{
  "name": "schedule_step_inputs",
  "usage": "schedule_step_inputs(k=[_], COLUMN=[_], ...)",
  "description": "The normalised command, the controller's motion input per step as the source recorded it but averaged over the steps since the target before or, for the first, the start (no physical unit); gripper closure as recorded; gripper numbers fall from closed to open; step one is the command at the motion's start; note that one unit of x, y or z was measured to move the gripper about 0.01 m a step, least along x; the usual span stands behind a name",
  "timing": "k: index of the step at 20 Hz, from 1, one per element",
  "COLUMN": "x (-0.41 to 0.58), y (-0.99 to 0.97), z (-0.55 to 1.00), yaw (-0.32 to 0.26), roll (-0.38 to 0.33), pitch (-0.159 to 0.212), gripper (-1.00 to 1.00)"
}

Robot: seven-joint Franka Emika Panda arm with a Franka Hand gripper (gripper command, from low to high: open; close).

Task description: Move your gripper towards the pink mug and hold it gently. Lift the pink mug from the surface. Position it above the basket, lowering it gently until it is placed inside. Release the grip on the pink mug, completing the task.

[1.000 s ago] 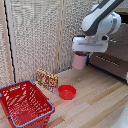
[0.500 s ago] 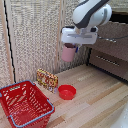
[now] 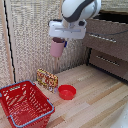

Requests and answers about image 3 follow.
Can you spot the red plastic bowl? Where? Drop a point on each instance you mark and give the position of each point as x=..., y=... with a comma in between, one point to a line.
x=67, y=92

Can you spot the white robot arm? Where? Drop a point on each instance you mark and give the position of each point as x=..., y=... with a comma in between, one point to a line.
x=80, y=9

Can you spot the yellow red food box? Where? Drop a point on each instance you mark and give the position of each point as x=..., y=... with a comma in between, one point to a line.
x=47, y=80

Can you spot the brown drawer cabinet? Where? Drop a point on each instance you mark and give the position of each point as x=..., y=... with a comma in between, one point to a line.
x=108, y=43

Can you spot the pink mug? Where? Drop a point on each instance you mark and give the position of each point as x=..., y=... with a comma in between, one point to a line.
x=57, y=49

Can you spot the red basket with blue rim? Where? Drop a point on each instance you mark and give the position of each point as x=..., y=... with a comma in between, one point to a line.
x=25, y=105

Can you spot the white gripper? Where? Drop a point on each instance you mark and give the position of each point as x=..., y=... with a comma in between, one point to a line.
x=68, y=30

